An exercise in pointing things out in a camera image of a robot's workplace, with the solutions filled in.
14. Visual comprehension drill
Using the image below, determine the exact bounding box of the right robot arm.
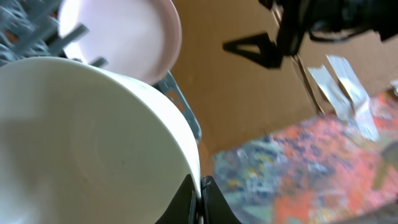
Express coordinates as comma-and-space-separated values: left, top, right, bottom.
223, 0, 397, 68

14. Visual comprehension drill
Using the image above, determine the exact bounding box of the grey dishwasher rack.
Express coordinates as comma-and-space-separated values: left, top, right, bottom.
1, 0, 202, 140

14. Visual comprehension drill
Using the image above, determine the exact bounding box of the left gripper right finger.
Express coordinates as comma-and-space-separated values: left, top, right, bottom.
201, 175, 241, 224

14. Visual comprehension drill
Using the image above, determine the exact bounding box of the colourful patterned floor mat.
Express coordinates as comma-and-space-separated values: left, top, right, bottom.
213, 93, 397, 223

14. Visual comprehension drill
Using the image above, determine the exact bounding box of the cream bowl with peanuts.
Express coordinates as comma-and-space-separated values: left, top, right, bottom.
1, 57, 201, 223

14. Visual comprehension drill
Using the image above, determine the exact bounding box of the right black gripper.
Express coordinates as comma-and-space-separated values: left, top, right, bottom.
223, 0, 313, 68

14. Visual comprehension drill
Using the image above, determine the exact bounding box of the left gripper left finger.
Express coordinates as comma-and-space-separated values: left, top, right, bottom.
155, 174, 197, 224

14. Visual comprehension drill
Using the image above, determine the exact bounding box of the pink round plate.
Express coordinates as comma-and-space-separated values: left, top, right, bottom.
58, 0, 182, 85

